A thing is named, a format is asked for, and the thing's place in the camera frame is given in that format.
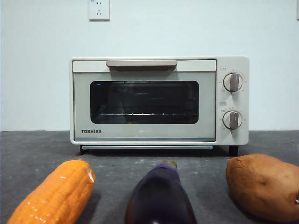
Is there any oven door with beige handle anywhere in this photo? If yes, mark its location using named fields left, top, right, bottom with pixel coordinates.
left=72, top=59, right=217, bottom=142

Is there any purple eggplant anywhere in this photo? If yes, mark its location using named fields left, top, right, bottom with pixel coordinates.
left=125, top=160, right=198, bottom=224

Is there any silver oven crumb tray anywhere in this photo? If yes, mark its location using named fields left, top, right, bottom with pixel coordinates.
left=81, top=145, right=214, bottom=150

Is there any oven timer knob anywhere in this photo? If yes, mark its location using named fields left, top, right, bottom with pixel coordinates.
left=222, top=110, right=243, bottom=130

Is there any oven temperature knob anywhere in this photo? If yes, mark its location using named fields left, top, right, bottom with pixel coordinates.
left=223, top=72, right=243, bottom=93

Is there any cream Toshiba toaster oven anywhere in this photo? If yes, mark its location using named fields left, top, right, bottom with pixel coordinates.
left=69, top=55, right=250, bottom=156

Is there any orange corn cob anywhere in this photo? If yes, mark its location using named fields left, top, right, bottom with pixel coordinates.
left=6, top=160, right=97, bottom=224

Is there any brown sweet potato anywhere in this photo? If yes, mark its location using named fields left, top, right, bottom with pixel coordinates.
left=226, top=153, right=299, bottom=223

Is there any oven wire rack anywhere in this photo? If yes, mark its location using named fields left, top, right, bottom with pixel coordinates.
left=100, top=112, right=187, bottom=117

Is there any white wall socket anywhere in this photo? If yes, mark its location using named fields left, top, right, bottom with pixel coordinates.
left=88, top=0, right=110, bottom=22

